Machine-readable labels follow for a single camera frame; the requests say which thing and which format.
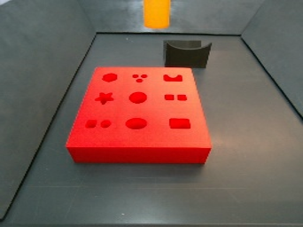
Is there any red shape sorter block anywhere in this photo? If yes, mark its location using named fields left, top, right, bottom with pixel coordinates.
left=67, top=67, right=212, bottom=163

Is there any black curved holder block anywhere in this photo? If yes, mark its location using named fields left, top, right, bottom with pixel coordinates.
left=163, top=40, right=212, bottom=68

